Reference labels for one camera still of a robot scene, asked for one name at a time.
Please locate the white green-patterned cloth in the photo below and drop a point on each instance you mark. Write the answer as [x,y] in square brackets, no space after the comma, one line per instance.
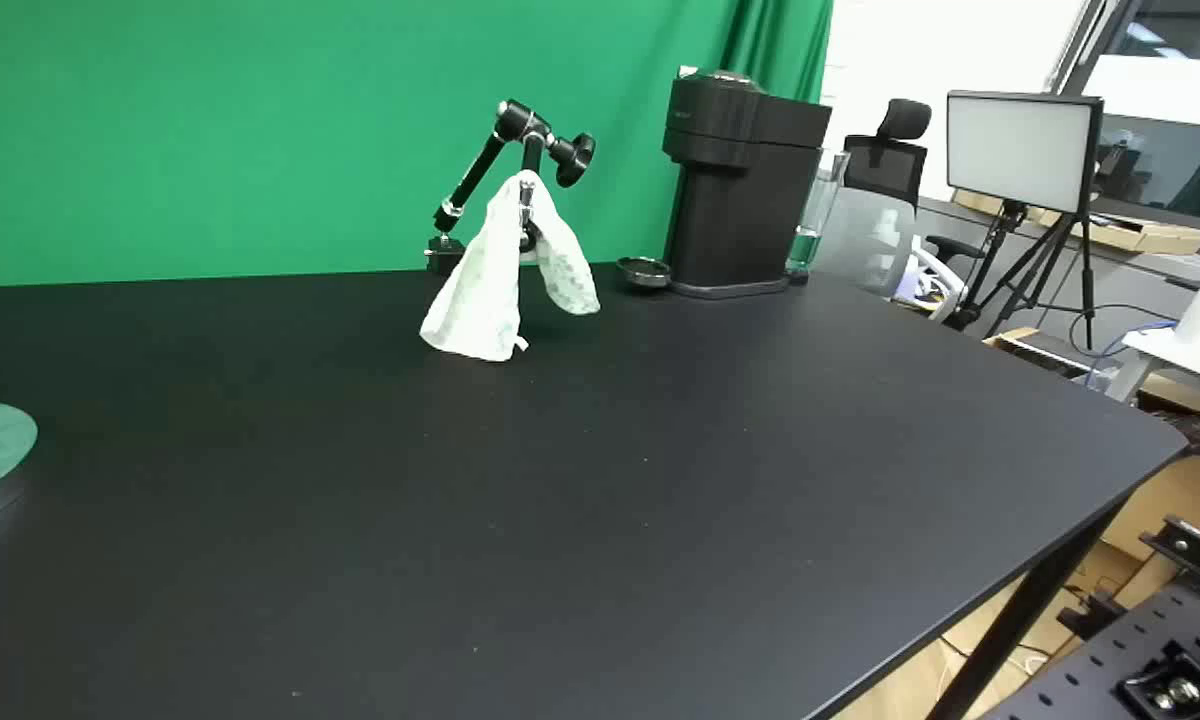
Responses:
[478,305]

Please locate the black coffee machine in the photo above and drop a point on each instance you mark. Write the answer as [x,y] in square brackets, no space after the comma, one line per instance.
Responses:
[747,169]

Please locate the black office chair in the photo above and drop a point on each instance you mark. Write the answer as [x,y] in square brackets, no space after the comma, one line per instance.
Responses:
[894,158]

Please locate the black light tripod stand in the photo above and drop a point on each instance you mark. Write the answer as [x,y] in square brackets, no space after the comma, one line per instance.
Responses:
[1024,279]

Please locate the LED light panel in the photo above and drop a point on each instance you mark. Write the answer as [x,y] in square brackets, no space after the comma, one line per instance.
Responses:
[1022,145]

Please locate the green backdrop curtain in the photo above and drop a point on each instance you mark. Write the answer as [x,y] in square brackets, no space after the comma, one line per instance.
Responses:
[268,138]

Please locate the wooden desk with clutter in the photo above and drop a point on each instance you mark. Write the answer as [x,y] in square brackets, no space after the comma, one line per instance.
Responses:
[1168,250]

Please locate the black perforated breadboard cart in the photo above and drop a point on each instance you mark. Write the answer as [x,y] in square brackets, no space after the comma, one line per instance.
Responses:
[1142,665]

